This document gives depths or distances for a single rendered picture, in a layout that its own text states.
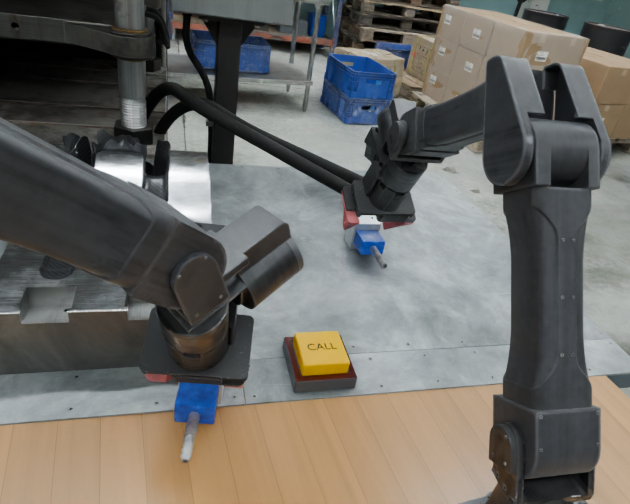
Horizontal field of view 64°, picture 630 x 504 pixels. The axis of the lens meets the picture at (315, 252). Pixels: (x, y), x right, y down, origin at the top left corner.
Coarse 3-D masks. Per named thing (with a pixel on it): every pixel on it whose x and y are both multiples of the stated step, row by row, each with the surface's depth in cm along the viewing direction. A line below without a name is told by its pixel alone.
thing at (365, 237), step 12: (360, 216) 93; (372, 216) 93; (360, 228) 91; (372, 228) 91; (348, 240) 94; (360, 240) 89; (372, 240) 88; (384, 240) 89; (360, 252) 89; (372, 252) 88; (384, 264) 85
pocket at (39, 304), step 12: (36, 288) 58; (48, 288) 58; (60, 288) 58; (72, 288) 59; (24, 300) 57; (36, 300) 59; (48, 300) 59; (60, 300) 59; (72, 300) 60; (24, 312) 57; (36, 312) 58; (48, 312) 58; (60, 312) 59
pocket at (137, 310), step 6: (126, 294) 59; (126, 300) 59; (132, 300) 62; (138, 300) 62; (132, 306) 61; (138, 306) 62; (144, 306) 62; (150, 306) 62; (132, 312) 60; (138, 312) 61; (144, 312) 61; (132, 318) 58; (138, 318) 58; (144, 318) 58
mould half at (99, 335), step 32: (96, 160) 78; (128, 160) 80; (192, 160) 83; (192, 192) 79; (32, 256) 63; (0, 288) 57; (96, 288) 59; (0, 320) 54; (96, 320) 57; (128, 320) 58; (0, 352) 56; (32, 352) 57; (64, 352) 58; (96, 352) 59; (128, 352) 60
